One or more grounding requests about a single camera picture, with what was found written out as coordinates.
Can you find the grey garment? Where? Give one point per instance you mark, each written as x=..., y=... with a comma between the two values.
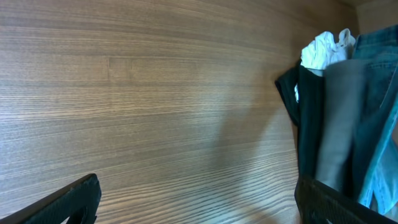
x=343, y=102

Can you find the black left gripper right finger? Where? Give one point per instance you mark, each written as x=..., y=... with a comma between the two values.
x=319, y=204

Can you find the light blue denim jeans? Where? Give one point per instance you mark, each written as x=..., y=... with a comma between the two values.
x=374, y=166

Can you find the white cloth garment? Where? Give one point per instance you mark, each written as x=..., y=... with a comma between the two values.
x=321, y=52

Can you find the black garment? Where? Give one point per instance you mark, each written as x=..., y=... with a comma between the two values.
x=307, y=115

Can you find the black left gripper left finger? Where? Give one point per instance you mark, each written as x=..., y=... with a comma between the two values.
x=77, y=203

